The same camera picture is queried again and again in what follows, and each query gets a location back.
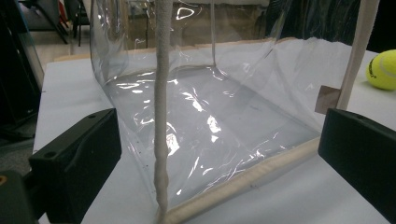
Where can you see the dark metal stand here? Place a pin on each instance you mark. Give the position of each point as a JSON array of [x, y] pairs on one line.
[[54, 18]]

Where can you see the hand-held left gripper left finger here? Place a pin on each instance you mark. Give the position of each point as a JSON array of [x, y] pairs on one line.
[[77, 161]]

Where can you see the clear plastic bag with beige trim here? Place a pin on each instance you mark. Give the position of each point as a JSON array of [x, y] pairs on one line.
[[199, 118]]

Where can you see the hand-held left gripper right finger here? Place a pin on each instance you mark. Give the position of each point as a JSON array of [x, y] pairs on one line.
[[361, 155]]

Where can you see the yellow tennis ball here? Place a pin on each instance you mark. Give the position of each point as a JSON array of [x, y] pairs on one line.
[[383, 71]]

